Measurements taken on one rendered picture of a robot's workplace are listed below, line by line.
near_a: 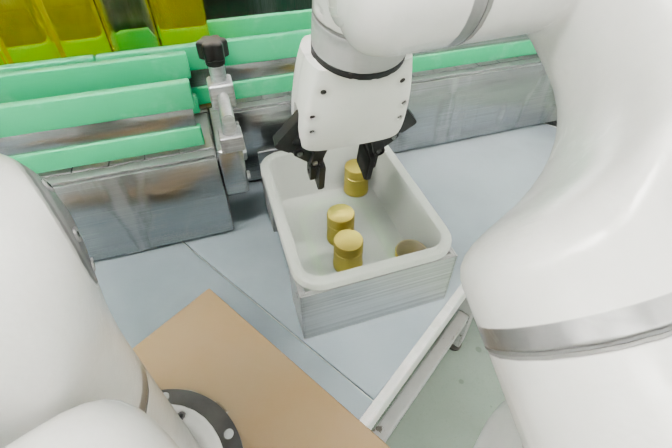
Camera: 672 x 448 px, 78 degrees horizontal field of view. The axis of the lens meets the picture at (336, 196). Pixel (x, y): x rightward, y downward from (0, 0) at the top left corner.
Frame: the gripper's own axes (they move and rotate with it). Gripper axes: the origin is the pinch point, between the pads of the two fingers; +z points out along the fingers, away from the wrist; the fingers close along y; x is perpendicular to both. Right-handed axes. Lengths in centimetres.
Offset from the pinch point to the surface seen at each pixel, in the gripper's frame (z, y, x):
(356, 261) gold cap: 7.6, 0.1, 8.3
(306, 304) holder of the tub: 4.1, 7.2, 12.8
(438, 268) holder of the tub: 4.2, -7.2, 12.6
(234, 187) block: 7.4, 11.8, -4.9
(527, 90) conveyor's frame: 9.8, -37.9, -14.8
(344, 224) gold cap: 7.0, 0.2, 3.6
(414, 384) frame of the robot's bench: 67, -18, 17
